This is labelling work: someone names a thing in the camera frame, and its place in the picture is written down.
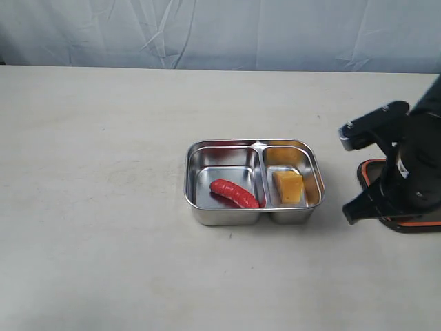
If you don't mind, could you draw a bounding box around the dark transparent lunch box lid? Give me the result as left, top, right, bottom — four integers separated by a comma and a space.
357, 159, 440, 234

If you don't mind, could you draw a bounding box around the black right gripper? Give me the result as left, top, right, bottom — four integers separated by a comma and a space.
342, 113, 440, 225

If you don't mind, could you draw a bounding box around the yellow toy cheese wedge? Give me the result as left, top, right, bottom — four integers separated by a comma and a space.
273, 170, 304, 203

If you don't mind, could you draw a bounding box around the light blue backdrop cloth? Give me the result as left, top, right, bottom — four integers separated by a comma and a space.
1, 1, 440, 73

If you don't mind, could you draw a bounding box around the red toy sausage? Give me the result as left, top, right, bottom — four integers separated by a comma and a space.
209, 179, 260, 209

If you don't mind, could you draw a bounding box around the steel two-compartment lunch box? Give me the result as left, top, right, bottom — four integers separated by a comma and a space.
185, 139, 325, 226

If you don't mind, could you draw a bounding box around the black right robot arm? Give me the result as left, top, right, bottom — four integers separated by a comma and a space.
339, 79, 440, 225

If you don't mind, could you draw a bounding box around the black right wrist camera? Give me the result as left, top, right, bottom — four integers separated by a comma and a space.
338, 101, 409, 154

